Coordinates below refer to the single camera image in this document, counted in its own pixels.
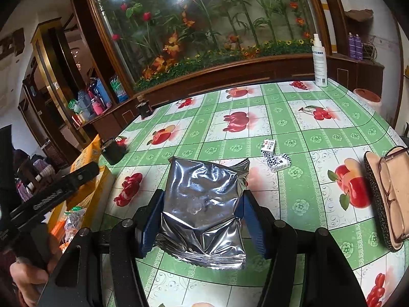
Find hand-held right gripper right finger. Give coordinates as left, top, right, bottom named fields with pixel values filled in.
left=235, top=189, right=368, bottom=307

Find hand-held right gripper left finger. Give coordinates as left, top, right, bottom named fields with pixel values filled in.
left=48, top=189, right=166, bottom=307

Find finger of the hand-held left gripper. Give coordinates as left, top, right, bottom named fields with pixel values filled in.
left=9, top=161, right=100, bottom=227

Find yellow cardboard box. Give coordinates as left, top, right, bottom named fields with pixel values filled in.
left=48, top=134, right=115, bottom=251

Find orange cracker packet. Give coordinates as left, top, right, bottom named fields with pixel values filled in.
left=49, top=219, right=69, bottom=253

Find silver foil snack packet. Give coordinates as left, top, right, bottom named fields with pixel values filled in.
left=154, top=155, right=250, bottom=271

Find person's left forearm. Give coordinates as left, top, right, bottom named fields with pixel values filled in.
left=0, top=249, right=20, bottom=307

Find person's left hand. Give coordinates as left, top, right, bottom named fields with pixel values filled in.
left=9, top=249, right=63, bottom=307

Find purple cloth pile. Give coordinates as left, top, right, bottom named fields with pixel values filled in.
left=13, top=149, right=64, bottom=199

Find green label cracker packet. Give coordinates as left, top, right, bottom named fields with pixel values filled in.
left=64, top=207, right=87, bottom=240

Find black tabletop stand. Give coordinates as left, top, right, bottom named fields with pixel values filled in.
left=100, top=137, right=128, bottom=165
left=136, top=101, right=154, bottom=119

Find white black spotted candy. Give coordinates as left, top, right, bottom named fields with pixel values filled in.
left=263, top=153, right=292, bottom=172
left=261, top=138, right=277, bottom=154

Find blue plastic jug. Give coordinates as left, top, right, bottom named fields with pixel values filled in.
left=77, top=90, right=93, bottom=116

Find blue thermos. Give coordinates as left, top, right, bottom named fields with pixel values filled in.
left=94, top=78, right=112, bottom=107

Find blue printed bag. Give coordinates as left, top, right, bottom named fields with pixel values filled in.
left=110, top=75, right=128, bottom=103

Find dark patterned glasses case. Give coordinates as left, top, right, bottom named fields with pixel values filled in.
left=363, top=145, right=409, bottom=253

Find orange white plastic bucket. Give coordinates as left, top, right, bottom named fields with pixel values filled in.
left=352, top=88, right=383, bottom=114

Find white spray bottle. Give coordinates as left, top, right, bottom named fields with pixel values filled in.
left=311, top=34, right=329, bottom=87

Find purple bottle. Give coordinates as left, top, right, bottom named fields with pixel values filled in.
left=354, top=34, right=364, bottom=61
left=348, top=32, right=357, bottom=60

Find flower display cabinet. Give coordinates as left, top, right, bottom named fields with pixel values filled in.
left=65, top=0, right=384, bottom=128

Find brown cardboard piece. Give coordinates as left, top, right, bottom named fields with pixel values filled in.
left=344, top=8, right=374, bottom=23

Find brown frame eyeglasses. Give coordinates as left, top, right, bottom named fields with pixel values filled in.
left=378, top=149, right=409, bottom=245

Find black cable bundle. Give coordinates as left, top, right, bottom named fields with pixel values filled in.
left=362, top=37, right=379, bottom=61

